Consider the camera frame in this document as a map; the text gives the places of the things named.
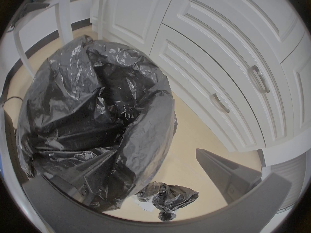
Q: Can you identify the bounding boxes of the crumpled black plastic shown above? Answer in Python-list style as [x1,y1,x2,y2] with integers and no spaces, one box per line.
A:
[135,182,199,221]

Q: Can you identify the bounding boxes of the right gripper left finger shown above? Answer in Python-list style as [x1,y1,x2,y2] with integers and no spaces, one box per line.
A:
[53,152,117,205]

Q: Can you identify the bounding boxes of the black cable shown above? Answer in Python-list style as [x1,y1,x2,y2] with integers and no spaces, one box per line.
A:
[0,96,25,106]

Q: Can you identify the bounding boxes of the white wardrobe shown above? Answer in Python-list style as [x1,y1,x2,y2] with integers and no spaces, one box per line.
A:
[90,0,311,167]

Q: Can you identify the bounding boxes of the white printed wrapper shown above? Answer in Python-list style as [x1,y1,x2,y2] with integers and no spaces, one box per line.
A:
[135,196,158,212]

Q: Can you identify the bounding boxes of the white chair grey cushions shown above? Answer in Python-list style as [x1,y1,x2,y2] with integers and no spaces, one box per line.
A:
[10,0,107,78]

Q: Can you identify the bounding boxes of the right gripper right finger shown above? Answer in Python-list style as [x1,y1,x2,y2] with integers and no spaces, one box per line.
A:
[196,148,263,204]

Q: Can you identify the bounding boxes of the black plastic bag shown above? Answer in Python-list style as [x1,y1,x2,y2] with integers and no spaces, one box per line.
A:
[16,35,178,212]

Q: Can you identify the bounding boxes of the pale curtain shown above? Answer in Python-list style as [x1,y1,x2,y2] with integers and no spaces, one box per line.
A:
[262,150,308,212]

